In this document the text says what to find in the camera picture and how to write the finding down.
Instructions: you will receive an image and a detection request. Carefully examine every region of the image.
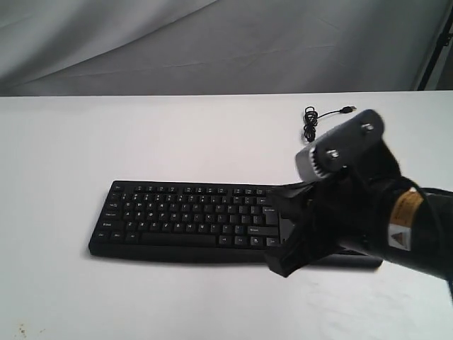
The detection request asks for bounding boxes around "black USB cable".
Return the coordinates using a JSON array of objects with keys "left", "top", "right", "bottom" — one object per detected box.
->
[{"left": 301, "top": 104, "right": 358, "bottom": 145}]

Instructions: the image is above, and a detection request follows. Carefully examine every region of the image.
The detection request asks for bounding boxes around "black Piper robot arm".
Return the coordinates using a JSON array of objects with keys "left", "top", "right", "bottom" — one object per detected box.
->
[{"left": 265, "top": 142, "right": 452, "bottom": 283}]

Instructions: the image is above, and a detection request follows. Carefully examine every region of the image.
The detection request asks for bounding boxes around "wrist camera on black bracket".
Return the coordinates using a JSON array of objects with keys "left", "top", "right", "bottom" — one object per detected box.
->
[{"left": 294, "top": 109, "right": 384, "bottom": 183}]

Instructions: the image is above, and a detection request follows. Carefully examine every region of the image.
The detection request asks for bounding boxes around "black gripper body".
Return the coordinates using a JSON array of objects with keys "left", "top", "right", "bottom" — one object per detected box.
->
[{"left": 304, "top": 141, "right": 407, "bottom": 259}]

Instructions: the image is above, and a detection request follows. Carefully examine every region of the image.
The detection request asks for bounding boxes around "black acer keyboard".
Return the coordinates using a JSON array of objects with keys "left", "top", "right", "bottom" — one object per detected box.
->
[{"left": 87, "top": 179, "right": 384, "bottom": 270}]

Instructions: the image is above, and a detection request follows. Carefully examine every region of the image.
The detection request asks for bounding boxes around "grey backdrop cloth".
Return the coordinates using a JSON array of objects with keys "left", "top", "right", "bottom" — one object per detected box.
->
[{"left": 1, "top": 1, "right": 452, "bottom": 96}]

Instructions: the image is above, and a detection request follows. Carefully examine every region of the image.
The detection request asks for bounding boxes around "black tripod stand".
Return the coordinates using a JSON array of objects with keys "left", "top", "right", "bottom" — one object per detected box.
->
[{"left": 414, "top": 1, "right": 452, "bottom": 91}]

